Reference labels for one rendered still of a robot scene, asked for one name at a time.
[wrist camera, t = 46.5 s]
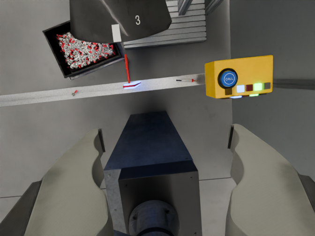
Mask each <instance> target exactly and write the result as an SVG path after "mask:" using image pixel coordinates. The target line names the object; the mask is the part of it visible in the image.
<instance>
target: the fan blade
mask: <svg viewBox="0 0 315 236"><path fill-rule="evenodd" d="M69 6H70V29H71V34H72V36H73V37H74V38H75V39H77V40H81V41H85V42H91V43H103V44H110V43H122V42H128V41H134V40H138V39H142V38H145V37H149V36H152V35H155V34H157V33H160V32H163V31H165V30H167V29H169V27H170V25H171V23H172V19H171V16H170V13H169V10H168V7H167V4H166V1H165V0H69ZM139 11H141V13H142V19H143V24H144V26H141V27H138V28H134V25H133V18H132V13H135V12H139ZM115 24H119V28H120V37H121V41H120V42H114V41H113V31H112V25H115Z"/></svg>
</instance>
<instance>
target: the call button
mask: <svg viewBox="0 0 315 236"><path fill-rule="evenodd" d="M220 81H221V83H222V85H224V86H227V87H229V86H232V85H233V84H235V82H236V74H235V73H234V72H232V71H226V72H224V73H223V74H222V75H221V78H220Z"/></svg>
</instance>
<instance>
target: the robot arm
mask: <svg viewBox="0 0 315 236"><path fill-rule="evenodd" d="M228 149H230V151H231V152H232V154H233V161H232V168H231V175H232V177H233V179H234V181H235V183H236V185H237V186H236V187H234V188H233V190H232V192H231V197H230V202H229V206H228V211H227V216H226V224H225V236H315V182H314V181H313V180H312V179H311V177H310V176H305V175H301V174H300V173H299V172H298V171H297V170H296V169H295V168H294V167H293V166H292V165H291V164H290V163H289V162H288V161H287V160H286V159H285V158H284V157H283V156H282V155H281V154H280V153H279V152H278V151H276V150H275V149H274V148H272V147H271V146H270V145H268V144H267V143H266V142H264V141H263V140H261V139H260V138H258V137H257V136H256V135H254V134H253V133H251V132H250V131H249V130H248V129H246V128H245V127H243V126H242V125H239V124H230V127H229V136H228ZM104 152H105V145H104V138H103V133H102V129H101V128H100V129H98V128H95V129H92V130H90V131H89V132H88V133H87V134H86V135H84V136H83V137H82V138H81V139H80V140H79V141H77V142H76V143H75V144H74V145H73V146H72V147H71V148H69V149H68V150H67V151H66V152H65V153H64V154H63V155H62V156H61V157H60V158H59V159H58V160H57V161H56V162H55V163H54V164H53V165H52V166H51V167H50V168H49V170H48V171H47V172H46V173H45V174H44V176H43V177H42V179H41V180H40V181H36V182H32V184H31V185H30V186H29V187H28V189H27V190H26V191H25V193H24V194H23V195H22V196H21V197H20V199H19V200H18V201H17V203H16V204H15V205H14V206H13V208H12V209H11V210H10V212H9V213H8V214H7V215H6V217H5V218H4V219H3V221H2V222H1V223H0V236H178V234H179V229H180V222H179V218H178V214H177V212H176V210H175V209H174V208H173V207H172V206H171V205H170V204H168V203H166V202H164V201H160V200H149V201H145V202H143V203H141V204H139V205H138V206H137V207H136V208H135V209H134V210H133V211H132V213H131V215H130V218H129V225H128V230H129V234H130V235H128V234H125V233H122V232H120V231H117V230H114V229H113V221H112V217H111V213H110V210H109V206H108V202H107V199H106V195H105V193H104V191H102V190H101V189H100V186H101V183H102V181H103V179H104V177H105V175H104V171H103V167H102V163H101V160H100V159H101V156H102V155H103V153H104Z"/></svg>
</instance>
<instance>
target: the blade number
mask: <svg viewBox="0 0 315 236"><path fill-rule="evenodd" d="M132 18H133V25H134V28H138V27H141V26H144V24H143V18H142V13H141V11H139V12H135V13H132Z"/></svg>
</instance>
